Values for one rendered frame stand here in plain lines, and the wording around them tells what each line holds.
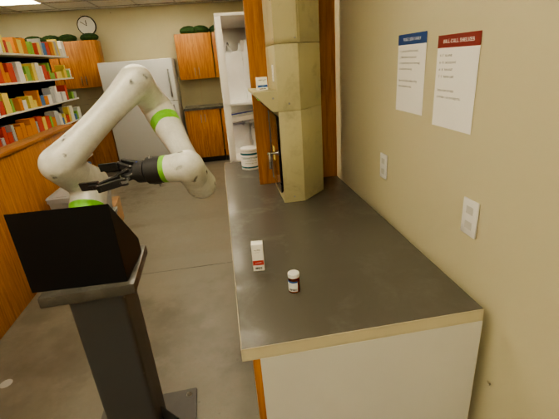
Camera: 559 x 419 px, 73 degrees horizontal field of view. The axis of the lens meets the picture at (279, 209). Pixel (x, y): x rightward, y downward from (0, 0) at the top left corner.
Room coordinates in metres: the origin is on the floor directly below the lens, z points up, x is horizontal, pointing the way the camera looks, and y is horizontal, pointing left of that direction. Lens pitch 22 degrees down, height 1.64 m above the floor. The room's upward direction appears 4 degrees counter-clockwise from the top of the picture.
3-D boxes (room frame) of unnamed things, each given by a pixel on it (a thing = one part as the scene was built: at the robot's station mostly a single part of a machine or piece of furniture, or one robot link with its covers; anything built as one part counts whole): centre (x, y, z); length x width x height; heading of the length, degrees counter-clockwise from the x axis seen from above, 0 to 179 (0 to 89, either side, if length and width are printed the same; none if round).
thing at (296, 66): (2.03, -0.13, 1.33); 0.32 x 0.25 x 0.77; 8
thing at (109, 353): (1.29, 0.72, 0.45); 0.48 x 0.48 x 0.90; 10
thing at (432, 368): (1.85, -0.10, 0.45); 2.05 x 0.67 x 0.90; 8
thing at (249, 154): (2.62, 0.18, 1.02); 0.13 x 0.13 x 0.15
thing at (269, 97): (2.01, 0.05, 1.46); 0.32 x 0.11 x 0.10; 8
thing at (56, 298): (1.29, 0.72, 0.92); 0.32 x 0.32 x 0.04; 10
